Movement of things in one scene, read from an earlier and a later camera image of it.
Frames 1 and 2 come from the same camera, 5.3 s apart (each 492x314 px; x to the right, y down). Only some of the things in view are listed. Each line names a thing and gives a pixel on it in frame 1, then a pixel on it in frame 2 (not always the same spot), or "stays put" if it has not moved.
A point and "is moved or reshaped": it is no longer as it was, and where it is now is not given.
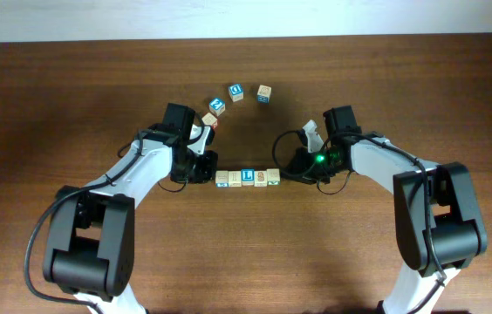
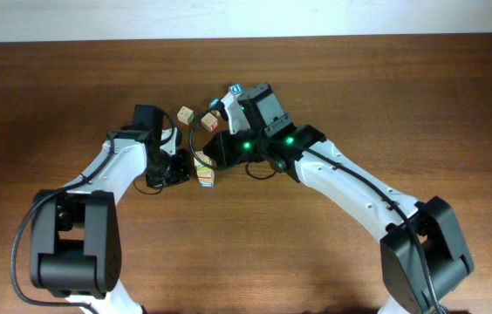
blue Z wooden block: x=217 y=105 stays put
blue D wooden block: x=235 y=92 stays put
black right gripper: x=297 y=163 to x=224 y=158
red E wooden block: x=209 y=119 stays put
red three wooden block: x=235 y=179 is moved or reshaped
